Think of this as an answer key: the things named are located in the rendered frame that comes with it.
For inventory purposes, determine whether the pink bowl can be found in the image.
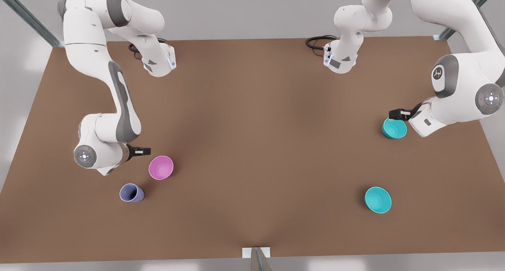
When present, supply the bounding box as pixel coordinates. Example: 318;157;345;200
148;155;174;180

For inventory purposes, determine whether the teal bowl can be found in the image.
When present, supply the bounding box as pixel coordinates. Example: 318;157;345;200
364;187;392;214

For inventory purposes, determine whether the teal cup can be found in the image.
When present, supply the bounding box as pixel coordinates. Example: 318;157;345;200
382;118;408;139

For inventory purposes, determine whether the purple cup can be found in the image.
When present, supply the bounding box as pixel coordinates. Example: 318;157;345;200
120;183;145;203

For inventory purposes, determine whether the black cable loop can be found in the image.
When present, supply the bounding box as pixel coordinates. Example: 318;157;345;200
305;35;338;57
128;38;167;60

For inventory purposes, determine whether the silver frame post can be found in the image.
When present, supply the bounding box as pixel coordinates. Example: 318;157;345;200
433;0;501;41
242;247;273;271
0;0;64;48

